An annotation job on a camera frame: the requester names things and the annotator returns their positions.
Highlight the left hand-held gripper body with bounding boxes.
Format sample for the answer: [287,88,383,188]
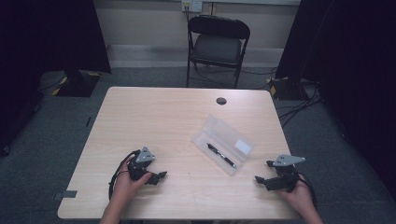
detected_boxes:
[126,146,156,182]

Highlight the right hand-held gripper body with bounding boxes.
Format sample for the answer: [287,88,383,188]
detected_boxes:
[264,154,306,193]

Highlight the black pen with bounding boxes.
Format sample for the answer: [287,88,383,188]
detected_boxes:
[206,142,238,170]

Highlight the clear plastic pencil case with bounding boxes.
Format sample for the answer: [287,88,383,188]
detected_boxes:
[191,113,255,177]

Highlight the person's right hand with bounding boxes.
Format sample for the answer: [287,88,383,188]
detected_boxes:
[278,173,314,216]

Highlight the person's left hand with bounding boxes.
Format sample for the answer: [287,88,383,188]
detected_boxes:
[112,154,153,204]

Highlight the stand base with yellow tape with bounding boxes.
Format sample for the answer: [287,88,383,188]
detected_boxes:
[267,77,314,102]
[37,70,103,98]

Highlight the grey floor tape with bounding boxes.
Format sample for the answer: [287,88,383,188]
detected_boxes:
[52,189,78,201]

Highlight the black folding chair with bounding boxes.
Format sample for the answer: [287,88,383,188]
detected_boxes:
[186,14,251,90]

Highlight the black curtain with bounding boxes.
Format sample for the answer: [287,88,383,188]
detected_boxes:
[275,0,396,200]
[0,0,112,157]

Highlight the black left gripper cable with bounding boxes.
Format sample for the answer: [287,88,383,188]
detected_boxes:
[107,149,142,201]

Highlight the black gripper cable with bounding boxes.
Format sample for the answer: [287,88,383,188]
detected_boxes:
[297,172,318,210]
[107,149,142,201]

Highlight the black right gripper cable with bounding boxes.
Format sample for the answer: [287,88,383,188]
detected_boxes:
[297,172,318,210]

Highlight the black floor cables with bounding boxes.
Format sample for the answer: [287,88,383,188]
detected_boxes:
[276,81,325,129]

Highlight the white wall outlet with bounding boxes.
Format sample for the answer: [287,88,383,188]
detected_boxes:
[181,0,204,14]

